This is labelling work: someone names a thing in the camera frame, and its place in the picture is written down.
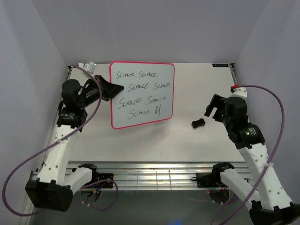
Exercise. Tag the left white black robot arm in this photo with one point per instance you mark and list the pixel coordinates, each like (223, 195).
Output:
(52, 189)

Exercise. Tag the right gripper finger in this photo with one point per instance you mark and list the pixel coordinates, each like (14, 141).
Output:
(217, 101)
(209, 109)

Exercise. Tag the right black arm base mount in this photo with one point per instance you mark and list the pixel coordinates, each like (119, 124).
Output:
(206, 180)

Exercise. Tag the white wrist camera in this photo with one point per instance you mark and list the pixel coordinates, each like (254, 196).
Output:
(89, 67)
(238, 91)

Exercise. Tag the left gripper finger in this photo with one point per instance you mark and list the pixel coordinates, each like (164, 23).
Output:
(107, 87)
(109, 95)

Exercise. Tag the pink framed whiteboard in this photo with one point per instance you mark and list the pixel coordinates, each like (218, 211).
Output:
(148, 94)

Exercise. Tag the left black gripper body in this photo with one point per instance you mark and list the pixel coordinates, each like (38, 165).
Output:
(91, 94)

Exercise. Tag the black whiteboard eraser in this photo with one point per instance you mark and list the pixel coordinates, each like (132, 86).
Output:
(198, 123)

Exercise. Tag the right blue table label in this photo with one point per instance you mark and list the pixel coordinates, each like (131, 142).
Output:
(220, 65)

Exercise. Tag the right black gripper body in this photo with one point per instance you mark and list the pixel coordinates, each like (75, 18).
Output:
(225, 121)

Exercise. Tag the aluminium table frame rail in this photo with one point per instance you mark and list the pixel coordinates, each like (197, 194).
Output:
(155, 176)

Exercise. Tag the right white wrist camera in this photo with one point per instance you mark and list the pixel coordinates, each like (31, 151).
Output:
(238, 91)

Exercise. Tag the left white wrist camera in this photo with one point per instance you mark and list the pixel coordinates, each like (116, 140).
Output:
(89, 67)

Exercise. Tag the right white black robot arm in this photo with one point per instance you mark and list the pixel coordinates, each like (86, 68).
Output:
(267, 201)

